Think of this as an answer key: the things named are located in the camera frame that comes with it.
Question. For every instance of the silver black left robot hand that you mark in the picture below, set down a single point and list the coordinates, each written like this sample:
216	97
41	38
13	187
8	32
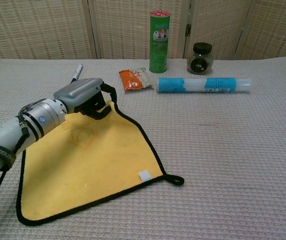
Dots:
78	93

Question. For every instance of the yellow cloth with black trim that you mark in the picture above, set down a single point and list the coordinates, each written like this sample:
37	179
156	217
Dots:
95	162

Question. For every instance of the white marker blue cap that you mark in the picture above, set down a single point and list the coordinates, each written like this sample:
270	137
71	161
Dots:
79	70

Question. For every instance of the orange white snack packet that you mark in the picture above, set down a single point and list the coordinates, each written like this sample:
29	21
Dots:
132	82

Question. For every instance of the woven bamboo folding screen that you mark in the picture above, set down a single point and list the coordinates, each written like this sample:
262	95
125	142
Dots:
32	25

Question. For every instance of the green can red lid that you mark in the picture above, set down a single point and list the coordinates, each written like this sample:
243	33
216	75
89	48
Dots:
159	50

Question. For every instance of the blue white wrap roll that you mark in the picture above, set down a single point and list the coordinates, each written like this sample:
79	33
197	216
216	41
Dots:
195	85

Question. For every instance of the glass jar black lid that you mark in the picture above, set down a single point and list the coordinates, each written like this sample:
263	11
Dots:
199	62

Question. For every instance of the brass screen hinge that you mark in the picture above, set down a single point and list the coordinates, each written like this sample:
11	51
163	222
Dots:
188	30

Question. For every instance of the pale woven tablecloth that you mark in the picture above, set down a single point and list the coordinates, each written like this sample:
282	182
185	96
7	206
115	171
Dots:
233	150

